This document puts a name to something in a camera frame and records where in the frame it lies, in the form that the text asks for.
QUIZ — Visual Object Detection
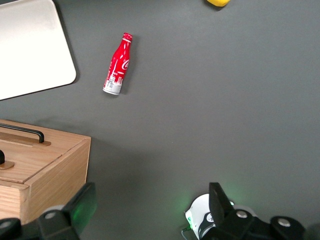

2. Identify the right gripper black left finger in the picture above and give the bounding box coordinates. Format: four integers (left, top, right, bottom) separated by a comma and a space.
37, 182, 98, 240

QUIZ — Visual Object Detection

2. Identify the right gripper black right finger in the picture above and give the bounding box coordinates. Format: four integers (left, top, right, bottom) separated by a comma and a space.
207, 182, 261, 240

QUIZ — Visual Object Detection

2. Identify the red coke bottle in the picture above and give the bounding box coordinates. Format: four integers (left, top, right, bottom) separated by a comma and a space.
102, 32, 134, 96

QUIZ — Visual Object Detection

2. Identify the beige rectangular tray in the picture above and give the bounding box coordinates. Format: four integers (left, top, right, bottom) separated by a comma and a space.
0, 0, 77, 101

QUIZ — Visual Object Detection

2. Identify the wooden drawer cabinet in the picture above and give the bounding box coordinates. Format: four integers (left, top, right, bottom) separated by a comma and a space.
0, 119, 92, 225

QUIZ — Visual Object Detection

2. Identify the yellow round object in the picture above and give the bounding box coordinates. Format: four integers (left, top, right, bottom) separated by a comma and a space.
206, 0, 231, 7

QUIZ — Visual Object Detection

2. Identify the black right base cable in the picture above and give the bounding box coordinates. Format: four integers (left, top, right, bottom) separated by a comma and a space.
181, 225, 194, 238

